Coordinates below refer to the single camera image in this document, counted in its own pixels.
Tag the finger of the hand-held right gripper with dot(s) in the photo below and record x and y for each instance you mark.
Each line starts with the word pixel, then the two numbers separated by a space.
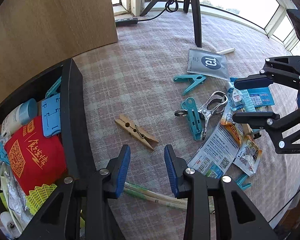
pixel 252 83
pixel 255 118

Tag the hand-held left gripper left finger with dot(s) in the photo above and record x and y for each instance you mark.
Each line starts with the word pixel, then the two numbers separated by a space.
pixel 122 170

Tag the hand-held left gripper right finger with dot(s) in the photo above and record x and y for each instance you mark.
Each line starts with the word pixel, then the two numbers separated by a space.
pixel 170 170

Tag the wooden clothespin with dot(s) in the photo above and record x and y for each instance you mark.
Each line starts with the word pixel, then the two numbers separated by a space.
pixel 135 131

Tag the black storage box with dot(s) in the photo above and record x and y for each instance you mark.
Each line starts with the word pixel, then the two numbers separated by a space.
pixel 75 130

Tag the blue plastic phone stand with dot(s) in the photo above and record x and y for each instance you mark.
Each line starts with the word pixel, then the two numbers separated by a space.
pixel 51 116

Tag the teal plastic clip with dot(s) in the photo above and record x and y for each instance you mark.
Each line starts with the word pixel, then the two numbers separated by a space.
pixel 53 87
pixel 193 120
pixel 192 81

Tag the teal cap cream tube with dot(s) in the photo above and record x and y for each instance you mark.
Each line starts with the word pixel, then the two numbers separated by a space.
pixel 17 118

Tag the small wooden peg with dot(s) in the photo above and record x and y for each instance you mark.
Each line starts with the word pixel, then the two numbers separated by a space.
pixel 247 130

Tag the blue label packet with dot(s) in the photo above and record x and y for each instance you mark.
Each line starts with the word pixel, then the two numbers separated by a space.
pixel 261 98

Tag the orange snack packet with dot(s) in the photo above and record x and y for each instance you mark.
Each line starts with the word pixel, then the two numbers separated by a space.
pixel 231 128

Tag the wrapped bamboo chopsticks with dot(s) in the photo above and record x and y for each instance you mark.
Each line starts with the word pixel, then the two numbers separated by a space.
pixel 150 197

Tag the white yellow snack packet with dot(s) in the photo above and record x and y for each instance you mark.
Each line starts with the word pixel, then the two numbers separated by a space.
pixel 248 155

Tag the grey packet with round logo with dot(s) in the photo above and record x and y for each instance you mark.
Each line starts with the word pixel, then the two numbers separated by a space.
pixel 215 71

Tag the white pen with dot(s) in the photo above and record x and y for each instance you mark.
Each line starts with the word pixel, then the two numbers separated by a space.
pixel 226 51

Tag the metal spring clip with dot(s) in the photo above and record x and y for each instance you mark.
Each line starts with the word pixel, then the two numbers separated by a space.
pixel 212 105

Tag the clear bag with blue card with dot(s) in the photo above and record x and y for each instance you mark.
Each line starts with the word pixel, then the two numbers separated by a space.
pixel 215 150

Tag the red pouch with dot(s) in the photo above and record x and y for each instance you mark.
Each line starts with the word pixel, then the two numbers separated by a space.
pixel 47 152

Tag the black tripod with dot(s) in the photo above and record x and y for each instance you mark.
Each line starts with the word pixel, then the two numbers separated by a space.
pixel 197 17

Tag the yellow plastic mesh baskets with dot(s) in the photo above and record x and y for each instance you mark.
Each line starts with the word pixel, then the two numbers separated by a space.
pixel 40 195

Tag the clear plastic wrapper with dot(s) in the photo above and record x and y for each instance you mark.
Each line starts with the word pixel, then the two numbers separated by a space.
pixel 15 195

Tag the teal plastic hook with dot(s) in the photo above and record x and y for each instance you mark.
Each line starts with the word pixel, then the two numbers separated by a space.
pixel 0 147

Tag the black power strip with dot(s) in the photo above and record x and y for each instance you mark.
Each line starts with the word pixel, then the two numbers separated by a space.
pixel 126 21

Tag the light wooden board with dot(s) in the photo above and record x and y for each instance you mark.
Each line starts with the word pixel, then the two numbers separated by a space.
pixel 52 25

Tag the white window frame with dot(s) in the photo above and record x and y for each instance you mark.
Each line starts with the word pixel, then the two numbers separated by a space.
pixel 132 0

